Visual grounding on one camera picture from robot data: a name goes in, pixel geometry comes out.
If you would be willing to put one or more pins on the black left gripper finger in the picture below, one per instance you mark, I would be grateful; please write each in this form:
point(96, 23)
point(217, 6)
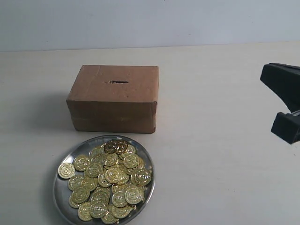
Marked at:
point(287, 127)

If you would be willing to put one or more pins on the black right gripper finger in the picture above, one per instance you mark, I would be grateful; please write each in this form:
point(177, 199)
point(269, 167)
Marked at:
point(284, 81)

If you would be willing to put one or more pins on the brown cardboard slot box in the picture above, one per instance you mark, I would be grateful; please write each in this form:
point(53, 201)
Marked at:
point(115, 99)

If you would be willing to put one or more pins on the gold coin right large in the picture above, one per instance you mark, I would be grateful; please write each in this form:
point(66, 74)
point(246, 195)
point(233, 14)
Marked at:
point(141, 177)

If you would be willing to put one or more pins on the gold coin upper right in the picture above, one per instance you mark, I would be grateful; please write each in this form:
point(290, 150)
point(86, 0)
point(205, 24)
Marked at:
point(131, 161)

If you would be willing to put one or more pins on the gold coin front right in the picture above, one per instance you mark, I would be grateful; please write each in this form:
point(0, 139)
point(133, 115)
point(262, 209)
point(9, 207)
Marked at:
point(134, 195)

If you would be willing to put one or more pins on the dark gold coin top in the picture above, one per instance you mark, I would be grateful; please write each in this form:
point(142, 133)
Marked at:
point(115, 146)

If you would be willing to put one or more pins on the gold coin front centre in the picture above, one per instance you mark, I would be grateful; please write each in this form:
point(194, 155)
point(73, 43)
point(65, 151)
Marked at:
point(118, 199)

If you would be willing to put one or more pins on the gold coin bottom centre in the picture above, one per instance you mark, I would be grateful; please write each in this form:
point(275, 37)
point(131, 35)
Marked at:
point(98, 209)

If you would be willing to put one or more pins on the gold coin upper left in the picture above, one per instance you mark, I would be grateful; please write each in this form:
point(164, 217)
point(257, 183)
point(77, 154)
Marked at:
point(81, 162)

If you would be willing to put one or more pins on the gold coin left lower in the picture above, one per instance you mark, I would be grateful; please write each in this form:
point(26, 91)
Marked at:
point(80, 194)

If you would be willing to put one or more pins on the gold coin bottom left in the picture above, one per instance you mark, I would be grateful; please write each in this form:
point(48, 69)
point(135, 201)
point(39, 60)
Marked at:
point(84, 212)

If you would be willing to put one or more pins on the gold coin far left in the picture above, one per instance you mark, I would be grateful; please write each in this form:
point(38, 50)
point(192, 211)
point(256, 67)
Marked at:
point(66, 170)

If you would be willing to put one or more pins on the round steel plate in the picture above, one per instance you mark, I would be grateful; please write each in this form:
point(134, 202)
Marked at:
point(93, 178)

